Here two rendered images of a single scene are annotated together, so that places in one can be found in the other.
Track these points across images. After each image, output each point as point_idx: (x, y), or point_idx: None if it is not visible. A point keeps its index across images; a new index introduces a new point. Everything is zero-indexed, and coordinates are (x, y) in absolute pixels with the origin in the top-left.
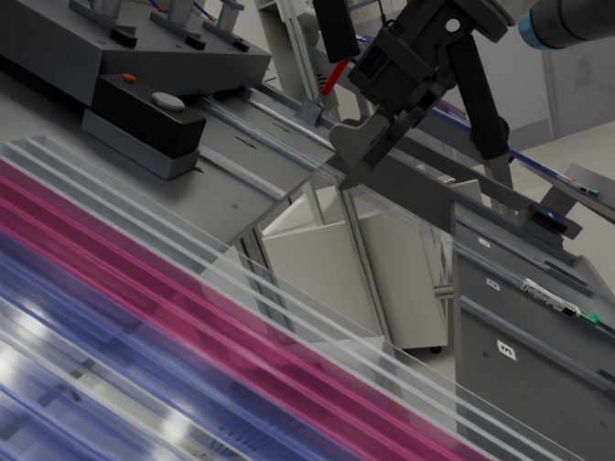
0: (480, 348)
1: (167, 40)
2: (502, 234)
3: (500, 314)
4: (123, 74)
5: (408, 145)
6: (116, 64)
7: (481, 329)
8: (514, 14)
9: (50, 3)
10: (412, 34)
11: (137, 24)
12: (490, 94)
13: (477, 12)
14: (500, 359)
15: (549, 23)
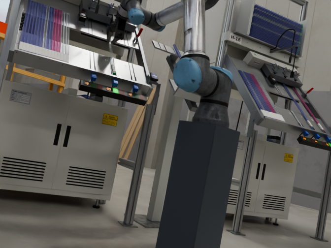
0: (82, 50)
1: (101, 12)
2: (140, 73)
3: (96, 57)
4: (83, 11)
5: (171, 67)
6: (84, 10)
7: (87, 52)
8: (120, 14)
9: (87, 3)
10: (116, 15)
11: (101, 9)
12: (117, 26)
13: (116, 12)
14: (82, 52)
15: None
